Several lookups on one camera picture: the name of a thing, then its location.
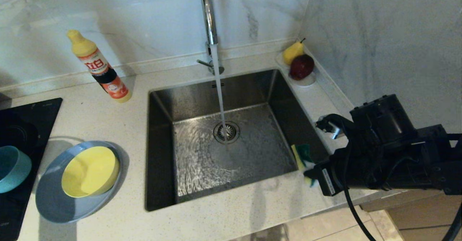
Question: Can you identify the light wood cabinet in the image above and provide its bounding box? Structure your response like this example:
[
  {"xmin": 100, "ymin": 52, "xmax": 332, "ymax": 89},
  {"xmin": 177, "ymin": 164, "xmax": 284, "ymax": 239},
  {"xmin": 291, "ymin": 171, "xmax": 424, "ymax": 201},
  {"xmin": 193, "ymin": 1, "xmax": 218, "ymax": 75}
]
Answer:
[{"xmin": 360, "ymin": 190, "xmax": 462, "ymax": 241}]

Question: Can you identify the yellow dish soap bottle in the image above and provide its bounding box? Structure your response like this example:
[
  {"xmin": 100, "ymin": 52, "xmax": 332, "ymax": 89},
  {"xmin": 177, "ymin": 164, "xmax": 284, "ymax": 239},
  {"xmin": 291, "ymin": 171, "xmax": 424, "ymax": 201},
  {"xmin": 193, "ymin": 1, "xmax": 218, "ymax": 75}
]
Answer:
[{"xmin": 67, "ymin": 30, "xmax": 132, "ymax": 103}]

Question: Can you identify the stainless steel sink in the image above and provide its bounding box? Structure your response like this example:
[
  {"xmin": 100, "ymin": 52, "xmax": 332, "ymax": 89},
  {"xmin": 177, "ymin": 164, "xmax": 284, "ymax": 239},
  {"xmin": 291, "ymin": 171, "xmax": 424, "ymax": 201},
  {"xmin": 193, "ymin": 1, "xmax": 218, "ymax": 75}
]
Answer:
[{"xmin": 145, "ymin": 69, "xmax": 332, "ymax": 211}]

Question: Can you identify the dark red apple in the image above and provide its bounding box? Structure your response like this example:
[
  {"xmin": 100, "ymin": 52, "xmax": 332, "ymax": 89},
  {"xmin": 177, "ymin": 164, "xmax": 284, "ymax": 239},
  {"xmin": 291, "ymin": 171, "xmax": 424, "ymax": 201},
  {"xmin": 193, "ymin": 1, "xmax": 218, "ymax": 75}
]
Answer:
[{"xmin": 289, "ymin": 54, "xmax": 314, "ymax": 81}]

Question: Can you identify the grey-blue plate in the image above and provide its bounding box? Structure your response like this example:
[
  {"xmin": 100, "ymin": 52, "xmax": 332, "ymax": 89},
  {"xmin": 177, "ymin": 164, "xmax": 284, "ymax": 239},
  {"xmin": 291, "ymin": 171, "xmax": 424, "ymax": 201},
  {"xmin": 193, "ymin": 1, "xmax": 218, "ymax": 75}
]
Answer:
[{"xmin": 35, "ymin": 141, "xmax": 126, "ymax": 223}]

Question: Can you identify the green and yellow sponge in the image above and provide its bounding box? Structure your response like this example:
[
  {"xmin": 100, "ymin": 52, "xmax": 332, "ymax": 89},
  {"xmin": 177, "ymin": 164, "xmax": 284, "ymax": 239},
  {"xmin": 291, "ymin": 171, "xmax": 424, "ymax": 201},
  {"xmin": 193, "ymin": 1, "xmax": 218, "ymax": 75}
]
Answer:
[{"xmin": 291, "ymin": 143, "xmax": 320, "ymax": 188}]

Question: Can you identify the chrome kitchen faucet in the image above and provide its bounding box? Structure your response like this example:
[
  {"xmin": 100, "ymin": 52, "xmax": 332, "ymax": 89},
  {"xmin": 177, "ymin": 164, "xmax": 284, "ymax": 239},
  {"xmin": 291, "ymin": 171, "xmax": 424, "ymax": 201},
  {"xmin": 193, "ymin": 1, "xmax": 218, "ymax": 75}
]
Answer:
[{"xmin": 198, "ymin": 0, "xmax": 225, "ymax": 76}]

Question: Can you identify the black induction cooktop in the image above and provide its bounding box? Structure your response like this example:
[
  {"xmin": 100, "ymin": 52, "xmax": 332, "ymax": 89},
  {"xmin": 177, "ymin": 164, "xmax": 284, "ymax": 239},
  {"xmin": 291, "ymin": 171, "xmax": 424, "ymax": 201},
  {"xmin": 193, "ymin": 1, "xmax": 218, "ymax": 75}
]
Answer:
[{"xmin": 0, "ymin": 98, "xmax": 63, "ymax": 241}]

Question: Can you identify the teal bowl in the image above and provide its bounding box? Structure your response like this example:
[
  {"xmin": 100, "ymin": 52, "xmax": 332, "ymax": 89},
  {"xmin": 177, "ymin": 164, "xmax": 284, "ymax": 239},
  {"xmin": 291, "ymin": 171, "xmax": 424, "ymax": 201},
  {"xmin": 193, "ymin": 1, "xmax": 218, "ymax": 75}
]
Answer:
[{"xmin": 0, "ymin": 146, "xmax": 32, "ymax": 194}]

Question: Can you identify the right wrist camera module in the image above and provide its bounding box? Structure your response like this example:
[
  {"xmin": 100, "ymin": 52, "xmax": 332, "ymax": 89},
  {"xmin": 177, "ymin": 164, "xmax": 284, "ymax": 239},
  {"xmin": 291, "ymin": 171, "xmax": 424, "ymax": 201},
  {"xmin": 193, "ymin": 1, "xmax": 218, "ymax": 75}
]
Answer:
[{"xmin": 315, "ymin": 113, "xmax": 346, "ymax": 140}]

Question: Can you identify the metal sink drain strainer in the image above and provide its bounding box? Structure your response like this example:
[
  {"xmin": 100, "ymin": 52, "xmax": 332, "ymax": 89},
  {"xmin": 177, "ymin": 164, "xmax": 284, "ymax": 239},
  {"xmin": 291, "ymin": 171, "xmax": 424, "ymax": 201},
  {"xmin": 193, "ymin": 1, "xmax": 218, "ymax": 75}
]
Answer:
[{"xmin": 213, "ymin": 121, "xmax": 241, "ymax": 145}]

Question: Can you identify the yellow pear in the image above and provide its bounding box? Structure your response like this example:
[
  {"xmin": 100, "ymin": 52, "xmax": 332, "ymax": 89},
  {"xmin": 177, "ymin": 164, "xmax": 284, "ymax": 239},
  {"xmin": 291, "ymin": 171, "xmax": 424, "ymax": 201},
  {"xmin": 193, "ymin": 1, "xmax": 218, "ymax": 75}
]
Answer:
[{"xmin": 282, "ymin": 38, "xmax": 305, "ymax": 66}]

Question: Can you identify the running water stream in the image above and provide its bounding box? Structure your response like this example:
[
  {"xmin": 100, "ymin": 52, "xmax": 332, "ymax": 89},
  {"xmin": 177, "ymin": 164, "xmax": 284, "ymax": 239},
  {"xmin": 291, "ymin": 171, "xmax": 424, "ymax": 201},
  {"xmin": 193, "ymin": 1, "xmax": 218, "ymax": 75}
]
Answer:
[{"xmin": 210, "ymin": 44, "xmax": 228, "ymax": 142}]

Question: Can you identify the yellow bowl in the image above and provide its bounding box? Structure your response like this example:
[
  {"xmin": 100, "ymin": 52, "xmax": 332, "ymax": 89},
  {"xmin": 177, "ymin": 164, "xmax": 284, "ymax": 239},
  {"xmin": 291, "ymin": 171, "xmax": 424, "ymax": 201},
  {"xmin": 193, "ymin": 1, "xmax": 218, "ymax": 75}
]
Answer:
[{"xmin": 61, "ymin": 146, "xmax": 120, "ymax": 198}]

